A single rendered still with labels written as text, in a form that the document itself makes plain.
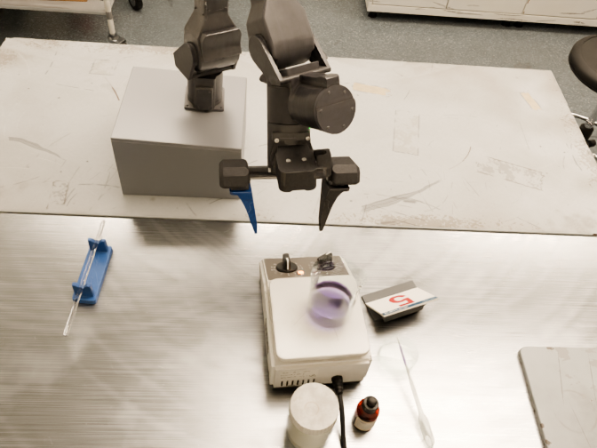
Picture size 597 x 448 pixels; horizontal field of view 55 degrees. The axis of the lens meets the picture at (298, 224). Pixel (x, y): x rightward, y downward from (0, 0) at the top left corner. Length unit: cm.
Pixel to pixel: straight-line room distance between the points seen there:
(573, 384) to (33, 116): 101
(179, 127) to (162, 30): 215
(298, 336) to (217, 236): 27
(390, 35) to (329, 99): 252
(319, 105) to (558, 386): 51
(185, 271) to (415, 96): 63
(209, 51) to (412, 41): 235
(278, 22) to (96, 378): 51
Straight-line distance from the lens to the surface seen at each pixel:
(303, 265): 85
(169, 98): 100
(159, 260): 91
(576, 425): 89
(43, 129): 116
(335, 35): 310
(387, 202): 102
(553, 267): 103
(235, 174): 75
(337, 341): 74
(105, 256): 92
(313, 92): 68
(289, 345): 73
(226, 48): 90
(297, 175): 70
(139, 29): 309
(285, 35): 72
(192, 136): 92
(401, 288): 91
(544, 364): 91
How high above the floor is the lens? 164
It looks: 50 degrees down
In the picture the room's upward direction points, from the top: 7 degrees clockwise
